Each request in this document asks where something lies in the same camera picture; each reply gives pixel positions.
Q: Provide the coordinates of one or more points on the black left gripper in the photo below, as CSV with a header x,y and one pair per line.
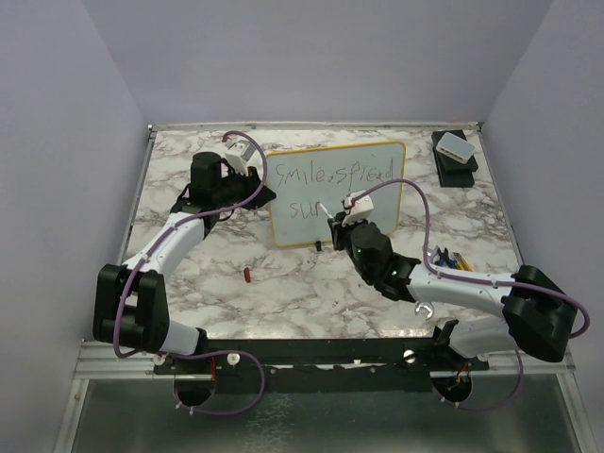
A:
x,y
251,180

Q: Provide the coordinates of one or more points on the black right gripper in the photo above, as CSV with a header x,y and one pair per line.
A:
x,y
340,228

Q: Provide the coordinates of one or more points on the yellow framed whiteboard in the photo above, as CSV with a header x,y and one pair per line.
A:
x,y
303,178

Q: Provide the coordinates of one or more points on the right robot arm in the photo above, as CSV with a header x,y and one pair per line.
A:
x,y
524,310

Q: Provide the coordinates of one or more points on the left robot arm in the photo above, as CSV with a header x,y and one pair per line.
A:
x,y
131,309

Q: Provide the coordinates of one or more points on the silver open-end wrench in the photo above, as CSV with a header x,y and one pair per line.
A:
x,y
425,308

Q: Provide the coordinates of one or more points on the lower black box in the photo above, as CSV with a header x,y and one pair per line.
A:
x,y
453,174

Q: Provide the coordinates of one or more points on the black box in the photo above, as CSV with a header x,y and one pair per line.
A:
x,y
453,174
435,136

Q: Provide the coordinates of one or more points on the upper black box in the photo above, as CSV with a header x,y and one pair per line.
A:
x,y
435,136

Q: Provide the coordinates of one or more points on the yellow utility knife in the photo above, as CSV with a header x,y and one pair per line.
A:
x,y
461,263

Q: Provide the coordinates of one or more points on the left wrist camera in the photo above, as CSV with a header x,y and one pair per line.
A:
x,y
238,154

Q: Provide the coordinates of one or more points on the blue handled tool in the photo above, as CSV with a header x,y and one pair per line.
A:
x,y
442,258

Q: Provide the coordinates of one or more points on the white network switch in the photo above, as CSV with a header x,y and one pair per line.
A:
x,y
456,148

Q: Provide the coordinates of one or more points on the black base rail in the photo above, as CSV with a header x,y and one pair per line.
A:
x,y
339,366

